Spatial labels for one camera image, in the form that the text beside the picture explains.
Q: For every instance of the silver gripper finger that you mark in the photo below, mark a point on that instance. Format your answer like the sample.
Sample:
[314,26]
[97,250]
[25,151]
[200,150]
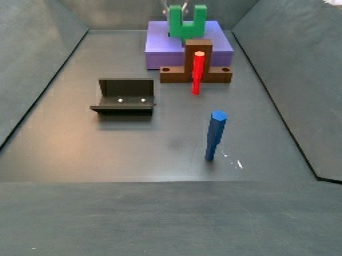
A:
[165,7]
[184,10]

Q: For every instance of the green U-shaped block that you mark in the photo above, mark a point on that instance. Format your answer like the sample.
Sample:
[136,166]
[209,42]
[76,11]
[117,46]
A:
[187,29]

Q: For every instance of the purple board with cross slot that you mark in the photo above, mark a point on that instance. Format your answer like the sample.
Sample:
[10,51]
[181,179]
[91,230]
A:
[164,50]

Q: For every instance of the red cylinder peg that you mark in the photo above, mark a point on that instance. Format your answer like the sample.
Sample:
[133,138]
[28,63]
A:
[197,71]

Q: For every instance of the brown T-shaped block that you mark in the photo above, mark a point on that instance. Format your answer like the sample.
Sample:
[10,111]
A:
[180,74]

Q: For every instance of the blue hexagonal peg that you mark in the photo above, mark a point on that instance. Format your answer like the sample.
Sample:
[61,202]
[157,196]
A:
[215,132]

